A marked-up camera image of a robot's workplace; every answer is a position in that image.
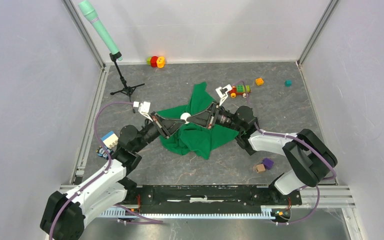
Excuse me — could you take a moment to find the mint green microphone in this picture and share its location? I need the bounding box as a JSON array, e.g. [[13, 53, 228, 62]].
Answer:
[[78, 0, 123, 61]]

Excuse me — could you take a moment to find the black tripod stand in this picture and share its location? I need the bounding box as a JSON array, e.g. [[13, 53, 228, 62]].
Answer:
[[109, 52, 145, 101]]

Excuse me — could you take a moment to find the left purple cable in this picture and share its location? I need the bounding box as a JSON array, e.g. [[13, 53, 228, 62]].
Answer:
[[47, 101, 165, 240]]

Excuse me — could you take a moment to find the purple cable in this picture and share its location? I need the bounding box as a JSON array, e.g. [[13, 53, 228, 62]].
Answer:
[[47, 101, 165, 240], [231, 79, 338, 226]]

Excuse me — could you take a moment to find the orange toy brick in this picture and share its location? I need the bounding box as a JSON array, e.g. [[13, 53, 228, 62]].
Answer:
[[255, 77, 264, 86]]

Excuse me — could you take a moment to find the teal cube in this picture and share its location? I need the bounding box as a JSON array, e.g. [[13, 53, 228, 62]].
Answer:
[[284, 79, 292, 87]]

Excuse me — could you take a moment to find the round orange green badge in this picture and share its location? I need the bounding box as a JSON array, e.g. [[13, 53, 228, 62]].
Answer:
[[180, 112, 191, 124]]

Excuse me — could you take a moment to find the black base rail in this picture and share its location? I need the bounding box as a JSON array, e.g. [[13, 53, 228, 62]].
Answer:
[[122, 184, 302, 214]]

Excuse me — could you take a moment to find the colourful toy brick train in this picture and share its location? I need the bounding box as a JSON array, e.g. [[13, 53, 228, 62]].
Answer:
[[228, 85, 251, 98]]

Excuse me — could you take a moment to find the blue white block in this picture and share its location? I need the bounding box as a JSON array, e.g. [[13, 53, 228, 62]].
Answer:
[[96, 131, 119, 160]]

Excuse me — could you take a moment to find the green t-shirt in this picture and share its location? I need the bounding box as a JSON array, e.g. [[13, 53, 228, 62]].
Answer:
[[158, 82, 239, 160]]

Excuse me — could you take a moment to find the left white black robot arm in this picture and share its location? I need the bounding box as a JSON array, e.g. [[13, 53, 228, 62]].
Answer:
[[39, 112, 188, 240]]

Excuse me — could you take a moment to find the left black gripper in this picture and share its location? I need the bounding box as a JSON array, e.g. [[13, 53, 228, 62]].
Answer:
[[133, 111, 186, 153]]

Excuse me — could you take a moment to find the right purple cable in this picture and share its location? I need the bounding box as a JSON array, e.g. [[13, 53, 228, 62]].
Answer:
[[231, 79, 338, 226]]

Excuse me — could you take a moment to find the purple cube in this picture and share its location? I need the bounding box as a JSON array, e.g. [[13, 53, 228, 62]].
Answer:
[[261, 158, 274, 170]]

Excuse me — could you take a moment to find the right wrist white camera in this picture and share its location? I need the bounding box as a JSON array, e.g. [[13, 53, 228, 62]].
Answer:
[[215, 84, 233, 106]]

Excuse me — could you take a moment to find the wrist white camera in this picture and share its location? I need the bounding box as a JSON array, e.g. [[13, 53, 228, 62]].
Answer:
[[133, 101, 151, 120], [215, 84, 233, 106]]

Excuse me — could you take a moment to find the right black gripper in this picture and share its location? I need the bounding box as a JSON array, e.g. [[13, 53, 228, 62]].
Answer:
[[187, 100, 243, 133]]

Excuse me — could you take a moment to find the tan wooden cube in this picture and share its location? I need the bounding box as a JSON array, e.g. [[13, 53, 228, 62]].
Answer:
[[255, 164, 266, 173]]

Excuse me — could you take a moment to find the red green orange ring toy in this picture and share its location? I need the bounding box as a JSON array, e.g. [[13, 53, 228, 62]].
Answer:
[[146, 55, 166, 69]]

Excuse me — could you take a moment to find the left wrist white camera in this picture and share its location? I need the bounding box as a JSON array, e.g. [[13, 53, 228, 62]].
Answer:
[[133, 101, 151, 120]]

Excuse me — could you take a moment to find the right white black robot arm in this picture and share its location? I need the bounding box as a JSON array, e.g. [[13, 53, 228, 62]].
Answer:
[[180, 102, 338, 204]]

